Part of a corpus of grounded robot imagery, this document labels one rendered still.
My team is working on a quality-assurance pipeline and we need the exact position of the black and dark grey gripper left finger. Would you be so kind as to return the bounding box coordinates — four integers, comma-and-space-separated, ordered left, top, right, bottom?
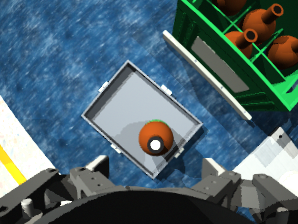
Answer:
0, 155, 127, 224

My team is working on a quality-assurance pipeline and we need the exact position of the green crate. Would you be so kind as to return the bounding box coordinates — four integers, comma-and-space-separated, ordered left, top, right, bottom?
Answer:
172, 0, 298, 111

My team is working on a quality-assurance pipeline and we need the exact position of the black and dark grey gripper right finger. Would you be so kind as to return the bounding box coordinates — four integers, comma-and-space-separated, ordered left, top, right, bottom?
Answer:
175, 158, 298, 224

